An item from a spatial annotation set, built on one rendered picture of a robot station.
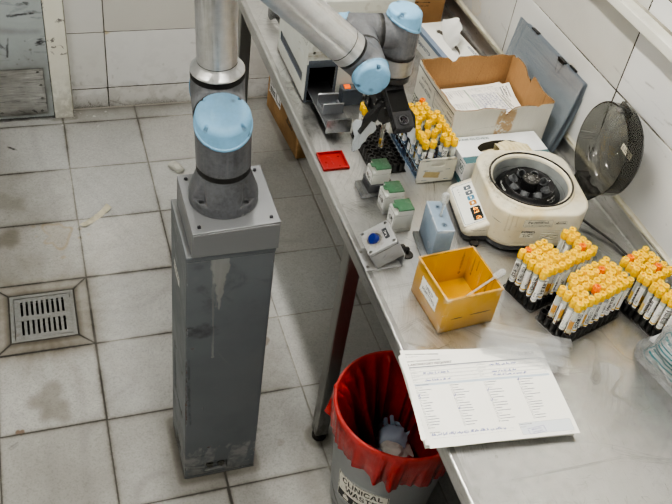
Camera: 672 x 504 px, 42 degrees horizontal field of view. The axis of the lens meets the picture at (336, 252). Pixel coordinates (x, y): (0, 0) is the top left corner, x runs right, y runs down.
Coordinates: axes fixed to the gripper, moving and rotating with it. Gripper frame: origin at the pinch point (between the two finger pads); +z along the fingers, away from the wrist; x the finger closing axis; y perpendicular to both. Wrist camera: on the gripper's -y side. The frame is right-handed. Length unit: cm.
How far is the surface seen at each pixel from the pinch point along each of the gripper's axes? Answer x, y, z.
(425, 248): -3.2, -22.9, 10.7
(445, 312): 3.5, -46.1, 5.4
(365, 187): 2.8, -0.2, 10.5
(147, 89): 26, 171, 92
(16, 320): 89, 57, 99
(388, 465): 7, -47, 58
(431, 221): -3.4, -22.3, 3.1
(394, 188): -0.8, -7.7, 5.2
